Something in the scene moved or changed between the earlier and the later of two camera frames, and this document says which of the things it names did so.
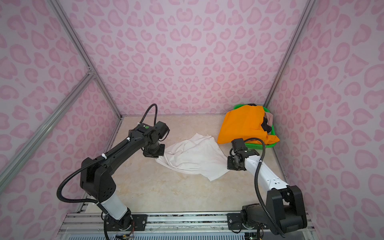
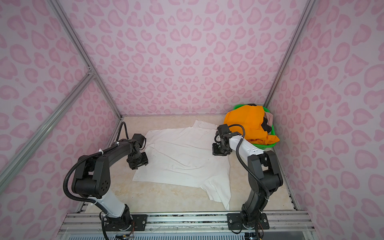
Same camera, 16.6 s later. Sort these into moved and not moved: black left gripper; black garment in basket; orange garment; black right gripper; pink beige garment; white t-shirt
Moved: white t-shirt; black left gripper; black right gripper
Not moved: black garment in basket; pink beige garment; orange garment
